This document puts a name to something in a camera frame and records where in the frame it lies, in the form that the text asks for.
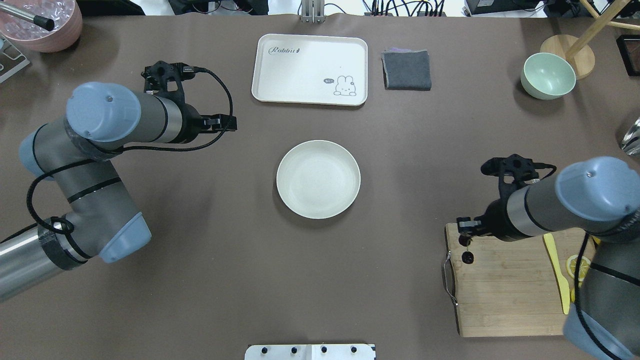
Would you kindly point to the aluminium frame post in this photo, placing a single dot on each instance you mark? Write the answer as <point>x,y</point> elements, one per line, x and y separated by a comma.
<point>312,11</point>

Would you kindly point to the white camera mast base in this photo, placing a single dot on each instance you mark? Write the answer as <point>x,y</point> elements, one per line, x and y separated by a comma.
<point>322,351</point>

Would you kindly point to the metal ice scoop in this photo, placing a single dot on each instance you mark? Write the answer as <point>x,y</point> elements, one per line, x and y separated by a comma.
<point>630,143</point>

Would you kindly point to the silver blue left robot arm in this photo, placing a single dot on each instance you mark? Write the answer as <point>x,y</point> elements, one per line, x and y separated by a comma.
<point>80,206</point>

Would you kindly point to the metal muddler black tip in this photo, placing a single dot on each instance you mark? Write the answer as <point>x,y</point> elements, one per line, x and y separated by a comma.
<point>47,24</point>

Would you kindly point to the grey folded cloth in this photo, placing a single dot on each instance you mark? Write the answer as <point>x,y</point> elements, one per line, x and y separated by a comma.
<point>406,70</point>

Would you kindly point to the wooden cutting board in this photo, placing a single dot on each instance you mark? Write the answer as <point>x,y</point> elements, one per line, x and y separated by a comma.
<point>509,291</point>

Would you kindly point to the mint green bowl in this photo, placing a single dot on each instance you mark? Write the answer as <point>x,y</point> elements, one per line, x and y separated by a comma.
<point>547,76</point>

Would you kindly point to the cream rabbit tray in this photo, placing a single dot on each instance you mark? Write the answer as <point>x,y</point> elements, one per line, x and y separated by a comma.
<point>311,69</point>

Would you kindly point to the lemon slice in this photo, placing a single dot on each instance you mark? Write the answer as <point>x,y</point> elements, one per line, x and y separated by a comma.
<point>577,267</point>

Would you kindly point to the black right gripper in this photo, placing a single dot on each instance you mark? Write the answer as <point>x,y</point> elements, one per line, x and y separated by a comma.
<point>495,218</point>

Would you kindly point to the wooden mug tree stand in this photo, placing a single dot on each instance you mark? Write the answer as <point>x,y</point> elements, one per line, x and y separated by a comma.
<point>576,51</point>

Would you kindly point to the white cup rack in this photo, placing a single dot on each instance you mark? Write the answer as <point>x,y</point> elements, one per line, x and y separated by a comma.
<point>12,60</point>

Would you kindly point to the yellow plastic knife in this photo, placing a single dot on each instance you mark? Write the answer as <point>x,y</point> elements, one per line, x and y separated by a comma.
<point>561,280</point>

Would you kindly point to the pink bowl of ice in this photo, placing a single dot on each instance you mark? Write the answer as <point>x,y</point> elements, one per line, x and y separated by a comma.
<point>68,25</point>

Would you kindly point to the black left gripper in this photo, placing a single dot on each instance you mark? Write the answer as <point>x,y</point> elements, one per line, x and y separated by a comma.
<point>191,126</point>

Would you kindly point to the cream round plate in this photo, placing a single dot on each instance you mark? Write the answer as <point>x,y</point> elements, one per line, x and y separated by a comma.
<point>318,179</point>

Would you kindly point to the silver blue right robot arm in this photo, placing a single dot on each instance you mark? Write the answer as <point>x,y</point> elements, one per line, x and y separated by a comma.
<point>599,196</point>

